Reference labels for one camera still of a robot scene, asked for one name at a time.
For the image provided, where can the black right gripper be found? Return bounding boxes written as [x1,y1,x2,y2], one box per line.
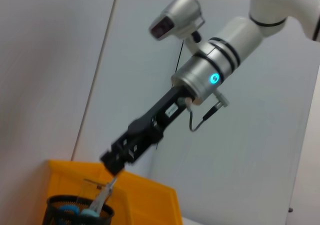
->
[99,84,199,176]

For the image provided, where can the silver ballpoint pen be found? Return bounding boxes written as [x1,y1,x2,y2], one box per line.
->
[88,176,118,212]

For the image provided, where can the clear plastic ruler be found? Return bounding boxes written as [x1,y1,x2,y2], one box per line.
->
[76,178,106,206]

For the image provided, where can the blue scissors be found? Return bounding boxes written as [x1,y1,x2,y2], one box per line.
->
[58,204,98,217]

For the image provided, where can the black mesh pen cup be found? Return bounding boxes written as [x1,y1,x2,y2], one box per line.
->
[41,194,116,225]

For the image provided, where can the yellow plastic storage bin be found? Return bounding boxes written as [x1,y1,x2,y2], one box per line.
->
[44,159,185,225]

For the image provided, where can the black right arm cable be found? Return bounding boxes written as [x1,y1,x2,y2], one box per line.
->
[188,89,230,133]

